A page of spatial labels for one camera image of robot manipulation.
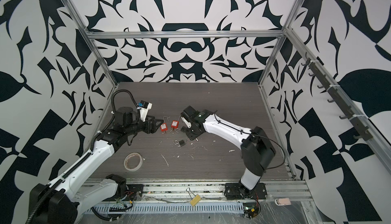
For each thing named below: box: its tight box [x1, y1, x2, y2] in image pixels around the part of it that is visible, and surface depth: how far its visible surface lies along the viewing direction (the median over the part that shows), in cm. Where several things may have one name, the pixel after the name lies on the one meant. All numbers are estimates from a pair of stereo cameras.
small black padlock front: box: [173, 139, 186, 148], surface depth 92 cm
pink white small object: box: [274, 197, 292, 206], surface depth 72 cm
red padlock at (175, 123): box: [170, 115, 182, 133], surface depth 98 cm
